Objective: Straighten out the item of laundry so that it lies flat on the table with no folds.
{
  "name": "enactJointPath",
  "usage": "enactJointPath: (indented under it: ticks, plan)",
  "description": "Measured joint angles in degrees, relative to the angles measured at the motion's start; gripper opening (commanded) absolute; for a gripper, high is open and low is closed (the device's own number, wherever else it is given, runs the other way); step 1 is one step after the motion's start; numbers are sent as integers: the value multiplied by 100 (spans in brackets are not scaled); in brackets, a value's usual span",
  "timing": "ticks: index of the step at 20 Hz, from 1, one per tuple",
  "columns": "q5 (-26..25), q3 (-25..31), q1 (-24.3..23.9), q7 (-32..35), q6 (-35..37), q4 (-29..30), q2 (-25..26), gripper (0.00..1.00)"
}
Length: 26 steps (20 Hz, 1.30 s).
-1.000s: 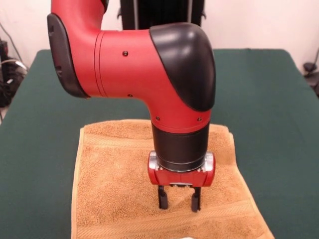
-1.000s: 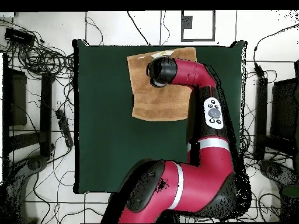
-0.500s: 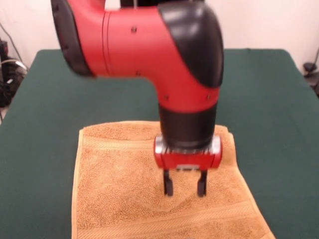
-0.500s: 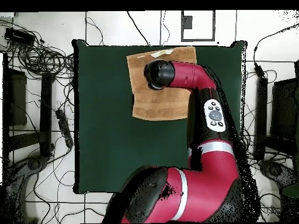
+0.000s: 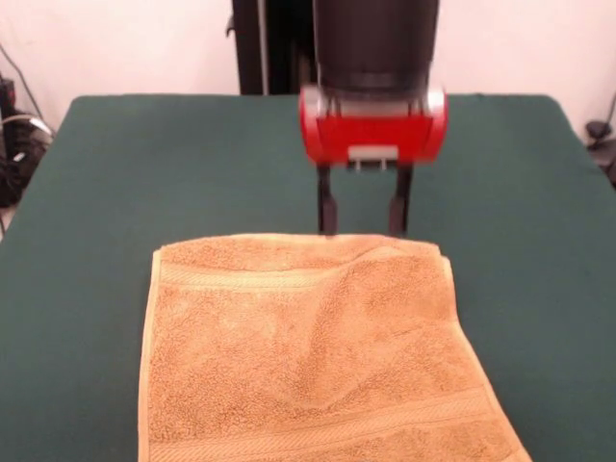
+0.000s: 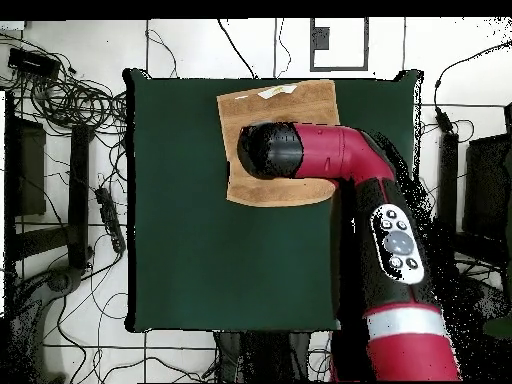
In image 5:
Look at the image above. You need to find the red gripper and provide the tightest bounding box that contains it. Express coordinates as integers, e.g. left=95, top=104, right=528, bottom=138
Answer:
left=297, top=84, right=449, bottom=238

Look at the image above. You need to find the tan terry towel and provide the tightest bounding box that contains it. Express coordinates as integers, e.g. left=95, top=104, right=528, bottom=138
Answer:
left=138, top=233, right=533, bottom=462

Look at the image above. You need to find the dark green table cloth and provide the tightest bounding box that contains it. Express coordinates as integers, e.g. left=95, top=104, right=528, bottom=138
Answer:
left=0, top=93, right=616, bottom=462

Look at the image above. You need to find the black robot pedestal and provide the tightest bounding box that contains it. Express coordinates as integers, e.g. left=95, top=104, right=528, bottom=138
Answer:
left=224, top=0, right=319, bottom=95

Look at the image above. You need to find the white cable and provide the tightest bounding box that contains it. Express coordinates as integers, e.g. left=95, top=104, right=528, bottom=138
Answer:
left=0, top=111, right=55, bottom=143

